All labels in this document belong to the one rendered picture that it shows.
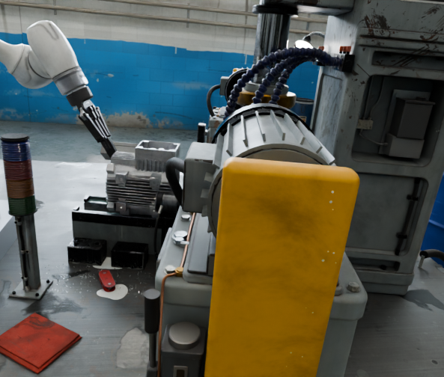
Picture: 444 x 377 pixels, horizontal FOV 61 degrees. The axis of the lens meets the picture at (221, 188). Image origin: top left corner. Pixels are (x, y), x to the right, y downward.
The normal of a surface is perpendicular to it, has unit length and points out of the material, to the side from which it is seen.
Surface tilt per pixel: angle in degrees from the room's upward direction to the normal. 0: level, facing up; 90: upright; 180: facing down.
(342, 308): 90
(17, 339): 1
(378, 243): 90
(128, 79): 90
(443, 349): 0
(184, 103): 90
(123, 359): 0
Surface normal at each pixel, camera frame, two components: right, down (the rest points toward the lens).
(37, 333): 0.07, -0.93
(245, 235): -0.04, 0.35
